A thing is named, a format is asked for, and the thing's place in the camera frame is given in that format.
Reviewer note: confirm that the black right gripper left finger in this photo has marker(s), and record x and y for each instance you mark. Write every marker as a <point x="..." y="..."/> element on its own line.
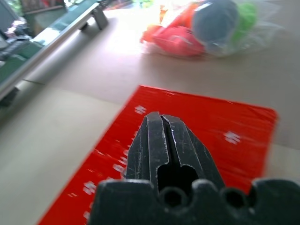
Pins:
<point x="152" y="145"/>

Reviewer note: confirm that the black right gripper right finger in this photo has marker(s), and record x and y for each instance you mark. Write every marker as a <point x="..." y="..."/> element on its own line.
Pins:
<point x="192" y="150"/>

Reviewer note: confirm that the red and white cardboard box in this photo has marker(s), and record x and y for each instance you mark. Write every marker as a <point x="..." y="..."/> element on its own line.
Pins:
<point x="211" y="122"/>

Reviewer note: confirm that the red yarn ball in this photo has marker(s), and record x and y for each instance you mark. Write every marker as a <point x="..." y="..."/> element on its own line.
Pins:
<point x="178" y="42"/>

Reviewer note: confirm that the grey-blue yarn ball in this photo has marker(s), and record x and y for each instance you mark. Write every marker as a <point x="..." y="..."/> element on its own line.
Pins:
<point x="215" y="21"/>

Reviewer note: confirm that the clear plastic bag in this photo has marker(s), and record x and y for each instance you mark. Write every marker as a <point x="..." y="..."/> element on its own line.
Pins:
<point x="264" y="30"/>

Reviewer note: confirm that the green yarn ball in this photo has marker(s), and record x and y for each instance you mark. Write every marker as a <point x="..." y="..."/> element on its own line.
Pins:
<point x="247" y="16"/>

